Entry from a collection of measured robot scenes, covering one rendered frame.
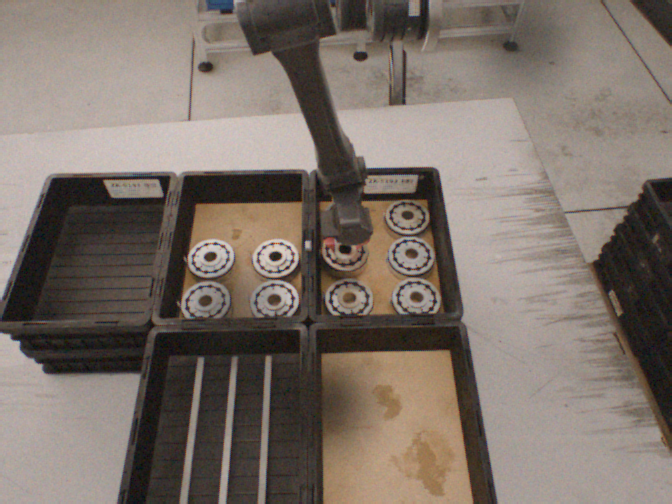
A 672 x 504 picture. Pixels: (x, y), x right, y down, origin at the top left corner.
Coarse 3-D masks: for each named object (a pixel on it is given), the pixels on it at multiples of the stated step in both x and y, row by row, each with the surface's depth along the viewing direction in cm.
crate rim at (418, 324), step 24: (312, 336) 105; (312, 360) 104; (312, 384) 100; (312, 408) 98; (480, 408) 98; (312, 432) 97; (480, 432) 97; (312, 456) 93; (480, 456) 93; (312, 480) 91
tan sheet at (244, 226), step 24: (216, 216) 135; (240, 216) 135; (264, 216) 135; (288, 216) 135; (192, 240) 131; (240, 240) 131; (264, 240) 131; (288, 240) 131; (240, 264) 127; (240, 288) 123; (240, 312) 120
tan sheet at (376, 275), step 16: (320, 208) 136; (320, 224) 133; (320, 240) 131; (384, 240) 131; (432, 240) 131; (368, 256) 128; (384, 256) 128; (368, 272) 126; (384, 272) 126; (432, 272) 126; (384, 288) 123; (384, 304) 121
